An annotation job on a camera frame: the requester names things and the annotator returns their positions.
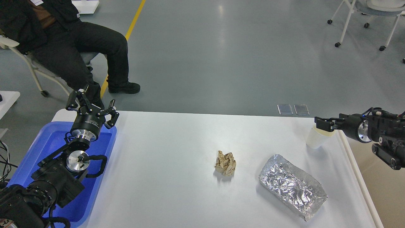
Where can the beige plastic bin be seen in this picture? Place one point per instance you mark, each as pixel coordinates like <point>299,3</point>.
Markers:
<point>386,187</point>

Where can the metal floor plate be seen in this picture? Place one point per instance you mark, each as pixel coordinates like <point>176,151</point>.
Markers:
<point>285,109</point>
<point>301,110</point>

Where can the left metal floor plate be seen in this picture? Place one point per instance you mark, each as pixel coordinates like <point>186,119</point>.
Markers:
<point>285,109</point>

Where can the white side table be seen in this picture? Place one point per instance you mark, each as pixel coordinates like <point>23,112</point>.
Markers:
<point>9,98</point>

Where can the crumpled aluminium foil sheet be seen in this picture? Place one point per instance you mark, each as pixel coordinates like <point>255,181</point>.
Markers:
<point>298,190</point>

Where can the right metal floor plate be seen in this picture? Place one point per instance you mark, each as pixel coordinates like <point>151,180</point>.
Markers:
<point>301,110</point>

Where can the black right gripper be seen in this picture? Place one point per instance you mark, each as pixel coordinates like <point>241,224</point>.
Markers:
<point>354,126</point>

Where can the seated person in black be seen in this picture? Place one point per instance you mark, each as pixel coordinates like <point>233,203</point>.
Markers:
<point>52,31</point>

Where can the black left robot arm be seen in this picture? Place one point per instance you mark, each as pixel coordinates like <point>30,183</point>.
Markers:
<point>58,180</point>

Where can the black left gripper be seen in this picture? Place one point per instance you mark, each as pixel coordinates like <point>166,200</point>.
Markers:
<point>86,125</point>

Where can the white paper cup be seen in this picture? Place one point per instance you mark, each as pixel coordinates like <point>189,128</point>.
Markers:
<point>316,137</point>

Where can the white box on floor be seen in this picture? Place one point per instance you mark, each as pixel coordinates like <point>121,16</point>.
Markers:
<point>86,6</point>

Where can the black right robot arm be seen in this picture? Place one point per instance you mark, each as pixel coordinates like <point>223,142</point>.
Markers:
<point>386,129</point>

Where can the white chair under person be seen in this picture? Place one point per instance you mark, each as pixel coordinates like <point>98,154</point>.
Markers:
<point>34,66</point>

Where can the crumpled brown paper ball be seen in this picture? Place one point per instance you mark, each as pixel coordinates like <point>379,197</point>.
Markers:
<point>225,163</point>

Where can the white rolling chair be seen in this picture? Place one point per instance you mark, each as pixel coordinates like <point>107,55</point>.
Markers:
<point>373,9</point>

